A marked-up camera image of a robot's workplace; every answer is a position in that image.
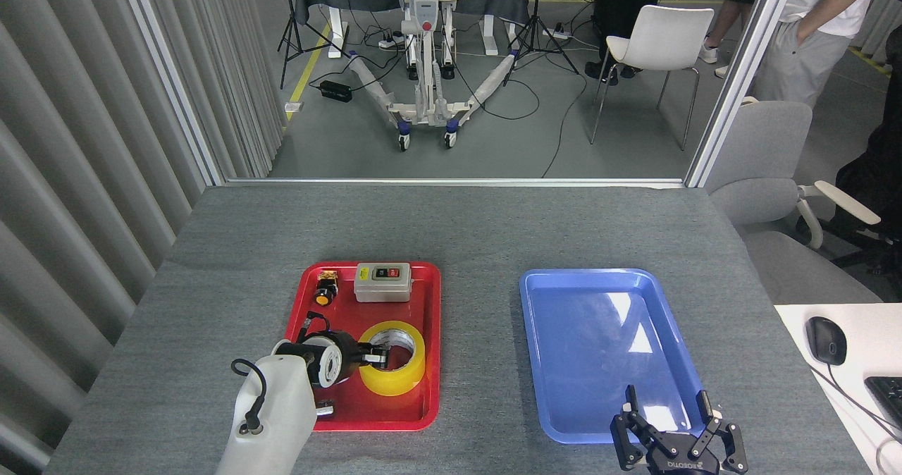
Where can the yellow tape roll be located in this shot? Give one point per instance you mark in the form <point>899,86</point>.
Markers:
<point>394,385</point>

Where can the black computer mouse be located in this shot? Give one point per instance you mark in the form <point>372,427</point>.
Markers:
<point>826,341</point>

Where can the black office chair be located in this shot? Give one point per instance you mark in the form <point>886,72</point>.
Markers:
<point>877,186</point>

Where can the orange push button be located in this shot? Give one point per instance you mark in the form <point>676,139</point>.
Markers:
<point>325,294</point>

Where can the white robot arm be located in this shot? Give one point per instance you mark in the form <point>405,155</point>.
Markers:
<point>275,418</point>

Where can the small black block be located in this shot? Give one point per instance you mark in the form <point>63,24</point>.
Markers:
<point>325,409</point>

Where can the blue plastic tray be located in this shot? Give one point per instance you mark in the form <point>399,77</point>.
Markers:
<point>585,348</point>

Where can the black power adapter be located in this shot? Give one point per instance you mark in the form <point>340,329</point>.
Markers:
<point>335,91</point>

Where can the silver aluminium rail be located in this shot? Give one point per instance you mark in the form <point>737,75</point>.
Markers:
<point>451,182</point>

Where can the grey two-button switch box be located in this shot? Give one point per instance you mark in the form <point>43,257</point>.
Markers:
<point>380,290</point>

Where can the small white floor bracket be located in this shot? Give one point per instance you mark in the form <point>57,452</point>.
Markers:
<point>294,108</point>

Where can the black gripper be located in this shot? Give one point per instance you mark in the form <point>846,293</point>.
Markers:
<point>680,457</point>
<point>350,359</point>

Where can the white plastic chair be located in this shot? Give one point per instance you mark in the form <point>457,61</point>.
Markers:
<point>662,34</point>

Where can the red plastic tray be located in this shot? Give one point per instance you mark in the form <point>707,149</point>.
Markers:
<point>394,299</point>

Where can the white power strip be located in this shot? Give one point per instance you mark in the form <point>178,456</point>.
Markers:
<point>557,34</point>
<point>390,41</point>

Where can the grey office chair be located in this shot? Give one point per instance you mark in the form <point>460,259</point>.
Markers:
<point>768,144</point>

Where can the black keyboard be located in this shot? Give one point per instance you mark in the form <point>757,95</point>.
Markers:
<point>889,397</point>

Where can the silver aluminium post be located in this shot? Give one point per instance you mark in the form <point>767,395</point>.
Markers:
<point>740,73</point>
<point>169,73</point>

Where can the white desk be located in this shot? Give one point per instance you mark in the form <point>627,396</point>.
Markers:
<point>867,334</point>

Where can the black tripod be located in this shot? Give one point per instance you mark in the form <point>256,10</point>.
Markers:
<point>535,10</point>
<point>287,3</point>

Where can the white wheeled stand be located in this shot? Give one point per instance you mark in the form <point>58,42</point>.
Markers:
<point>425,38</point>

